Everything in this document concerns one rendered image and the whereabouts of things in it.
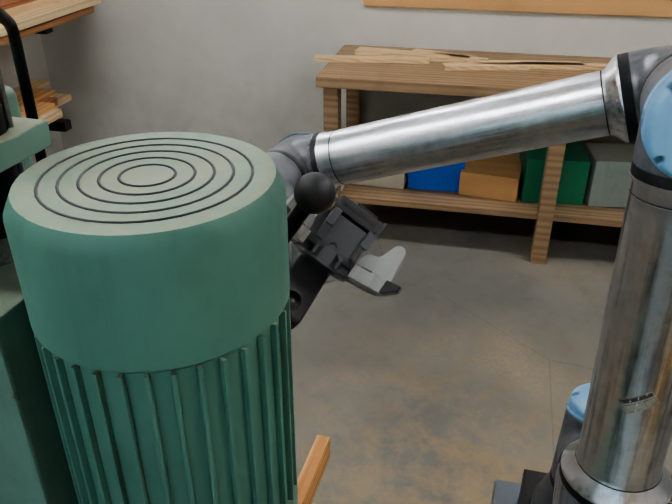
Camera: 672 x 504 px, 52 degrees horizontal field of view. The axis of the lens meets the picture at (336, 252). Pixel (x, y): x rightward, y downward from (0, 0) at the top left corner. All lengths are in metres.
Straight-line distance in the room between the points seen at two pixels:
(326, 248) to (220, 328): 0.37
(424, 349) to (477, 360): 0.21
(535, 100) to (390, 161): 0.22
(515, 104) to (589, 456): 0.49
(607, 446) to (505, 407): 1.58
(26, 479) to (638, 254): 0.67
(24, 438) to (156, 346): 0.17
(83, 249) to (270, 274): 0.11
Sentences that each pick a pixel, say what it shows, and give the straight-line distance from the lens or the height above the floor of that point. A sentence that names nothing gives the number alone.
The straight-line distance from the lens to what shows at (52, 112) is 3.72.
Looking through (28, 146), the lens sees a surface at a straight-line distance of 0.52.
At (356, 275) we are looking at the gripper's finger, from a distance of 0.75.
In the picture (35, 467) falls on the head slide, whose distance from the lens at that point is 0.58.
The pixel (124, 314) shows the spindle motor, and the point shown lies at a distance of 0.40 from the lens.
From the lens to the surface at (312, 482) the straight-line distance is 1.00.
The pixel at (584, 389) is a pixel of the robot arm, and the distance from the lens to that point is 1.25.
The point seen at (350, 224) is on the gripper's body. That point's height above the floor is 1.32.
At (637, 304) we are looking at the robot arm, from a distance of 0.89.
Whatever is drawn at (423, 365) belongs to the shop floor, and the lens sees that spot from 2.69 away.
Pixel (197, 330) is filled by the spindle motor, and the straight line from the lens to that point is 0.41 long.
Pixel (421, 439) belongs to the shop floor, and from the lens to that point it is 2.40.
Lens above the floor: 1.68
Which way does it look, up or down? 29 degrees down
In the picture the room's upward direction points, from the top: straight up
